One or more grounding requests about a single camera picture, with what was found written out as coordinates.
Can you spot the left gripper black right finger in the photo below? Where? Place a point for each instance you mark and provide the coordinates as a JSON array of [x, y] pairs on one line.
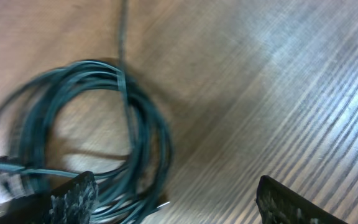
[[278, 204]]

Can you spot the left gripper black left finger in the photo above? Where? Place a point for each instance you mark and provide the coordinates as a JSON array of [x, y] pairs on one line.
[[72, 202]]

